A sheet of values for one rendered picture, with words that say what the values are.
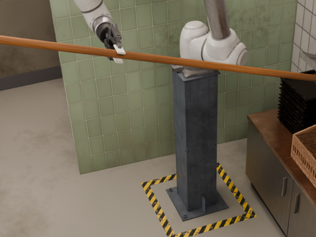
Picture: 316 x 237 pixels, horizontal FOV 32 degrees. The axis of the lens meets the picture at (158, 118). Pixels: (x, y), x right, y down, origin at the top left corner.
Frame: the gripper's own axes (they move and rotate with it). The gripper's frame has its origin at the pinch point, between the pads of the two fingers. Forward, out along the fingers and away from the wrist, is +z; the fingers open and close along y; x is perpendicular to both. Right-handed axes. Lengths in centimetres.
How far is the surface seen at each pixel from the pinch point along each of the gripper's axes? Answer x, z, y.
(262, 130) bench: -121, -57, 64
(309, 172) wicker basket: -122, -8, 59
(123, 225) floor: -56, -67, 148
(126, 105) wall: -61, -125, 93
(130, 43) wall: -52, -125, 48
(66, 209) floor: -26, -94, 158
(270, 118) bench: -131, -66, 61
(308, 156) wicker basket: -120, -12, 51
